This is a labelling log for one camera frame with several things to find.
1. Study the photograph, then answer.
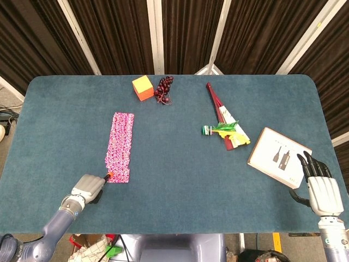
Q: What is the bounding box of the bundle of floor cables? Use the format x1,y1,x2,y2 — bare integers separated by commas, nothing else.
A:
0,105,22,133

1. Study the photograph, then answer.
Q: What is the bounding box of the white printed flat box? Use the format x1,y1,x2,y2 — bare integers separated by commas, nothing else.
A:
246,127,313,189

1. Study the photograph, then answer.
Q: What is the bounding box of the dark red grape bunch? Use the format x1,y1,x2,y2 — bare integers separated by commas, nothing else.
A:
154,76,175,106

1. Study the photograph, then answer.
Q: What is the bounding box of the pink patterned cloth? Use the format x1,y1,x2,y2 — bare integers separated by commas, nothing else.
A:
104,111,135,184

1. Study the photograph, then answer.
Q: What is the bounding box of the checked white cloth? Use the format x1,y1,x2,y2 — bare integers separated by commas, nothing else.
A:
68,236,110,262

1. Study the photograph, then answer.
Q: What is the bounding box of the orange yellow foam cube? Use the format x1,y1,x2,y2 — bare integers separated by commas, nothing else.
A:
132,75,154,102

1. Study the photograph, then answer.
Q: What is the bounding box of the blue felt table mat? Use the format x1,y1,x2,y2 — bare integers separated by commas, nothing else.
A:
0,75,349,235

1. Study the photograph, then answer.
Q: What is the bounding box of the green plastic object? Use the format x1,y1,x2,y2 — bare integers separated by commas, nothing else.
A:
105,245,123,259

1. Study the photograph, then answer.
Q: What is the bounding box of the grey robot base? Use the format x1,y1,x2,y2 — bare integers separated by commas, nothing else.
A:
119,234,227,262

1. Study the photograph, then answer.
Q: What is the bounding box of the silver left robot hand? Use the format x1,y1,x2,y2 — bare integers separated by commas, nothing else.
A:
70,172,114,205

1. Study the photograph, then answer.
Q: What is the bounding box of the green yellow feather shuttlecock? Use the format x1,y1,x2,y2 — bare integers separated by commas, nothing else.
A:
201,120,251,148

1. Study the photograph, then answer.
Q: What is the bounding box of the dark brown curtain panel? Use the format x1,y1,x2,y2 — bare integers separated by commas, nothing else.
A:
288,0,349,189
214,0,328,75
67,0,157,76
0,0,94,95
161,0,225,75

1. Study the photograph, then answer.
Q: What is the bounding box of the red cardboard box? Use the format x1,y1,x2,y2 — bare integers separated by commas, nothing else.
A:
69,234,115,248

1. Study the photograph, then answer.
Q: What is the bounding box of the white frame pole with foot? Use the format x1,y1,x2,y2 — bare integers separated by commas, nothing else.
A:
194,0,232,76

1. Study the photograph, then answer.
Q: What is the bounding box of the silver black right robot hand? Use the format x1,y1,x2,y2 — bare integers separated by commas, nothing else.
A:
289,151,345,218

